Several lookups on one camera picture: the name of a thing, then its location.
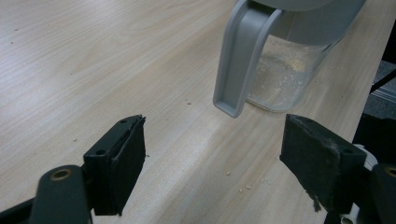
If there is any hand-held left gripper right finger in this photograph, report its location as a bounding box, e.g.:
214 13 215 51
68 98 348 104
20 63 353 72
278 113 369 215

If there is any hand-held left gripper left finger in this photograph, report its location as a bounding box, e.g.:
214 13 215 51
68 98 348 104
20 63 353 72
82 114 147 217

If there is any clear pitcher with grey lid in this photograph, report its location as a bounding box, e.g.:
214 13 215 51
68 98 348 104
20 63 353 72
212 0 367 119

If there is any black metal bar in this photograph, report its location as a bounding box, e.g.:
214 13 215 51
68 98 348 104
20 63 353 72
369 68 396 94

